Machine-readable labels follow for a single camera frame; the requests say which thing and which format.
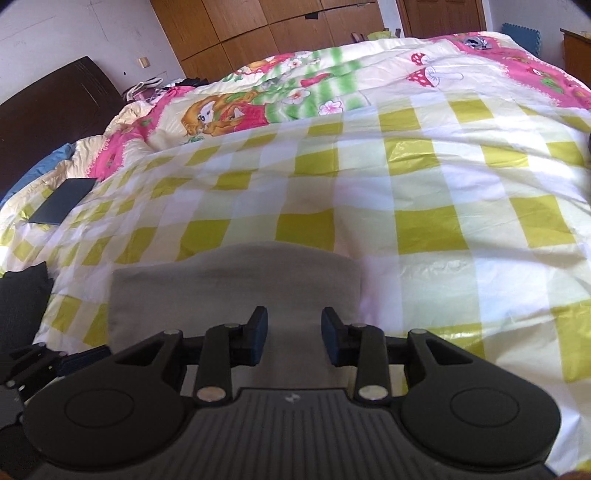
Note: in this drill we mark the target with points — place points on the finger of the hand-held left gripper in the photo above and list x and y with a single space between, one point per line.
30 381
85 361

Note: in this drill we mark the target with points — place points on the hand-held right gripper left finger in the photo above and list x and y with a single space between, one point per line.
258 337

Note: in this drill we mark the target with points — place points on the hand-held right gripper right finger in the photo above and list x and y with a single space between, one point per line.
330 337

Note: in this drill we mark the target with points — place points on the light grey pants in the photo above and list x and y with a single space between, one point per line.
231 277

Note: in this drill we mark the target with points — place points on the black cloth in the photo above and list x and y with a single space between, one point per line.
23 304

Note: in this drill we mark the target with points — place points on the dark flat book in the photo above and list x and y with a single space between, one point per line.
62 202

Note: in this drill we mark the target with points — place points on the yellow white checked plastic sheet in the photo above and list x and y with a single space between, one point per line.
415 184

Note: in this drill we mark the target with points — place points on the blue bedsheet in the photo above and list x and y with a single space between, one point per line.
46 161

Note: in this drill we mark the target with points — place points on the dark wooden headboard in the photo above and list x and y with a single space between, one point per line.
46 115

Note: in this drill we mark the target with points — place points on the dark clothes pile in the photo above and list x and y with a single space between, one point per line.
191 82

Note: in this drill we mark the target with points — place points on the white bag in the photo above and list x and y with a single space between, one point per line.
144 88

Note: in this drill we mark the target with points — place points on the wooden wardrobe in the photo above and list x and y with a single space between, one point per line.
268 32

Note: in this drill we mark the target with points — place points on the green cloth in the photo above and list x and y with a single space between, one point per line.
378 35

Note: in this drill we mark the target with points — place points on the cartoon printed quilt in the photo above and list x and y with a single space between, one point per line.
461 60

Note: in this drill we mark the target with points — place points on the wooden door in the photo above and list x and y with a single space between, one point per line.
443 16

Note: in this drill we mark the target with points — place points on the blue foam mat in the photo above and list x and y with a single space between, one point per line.
521 39

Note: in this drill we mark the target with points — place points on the wooden shelf unit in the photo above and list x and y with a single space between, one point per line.
577 55

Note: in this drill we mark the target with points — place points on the beige light switch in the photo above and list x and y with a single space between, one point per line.
144 62

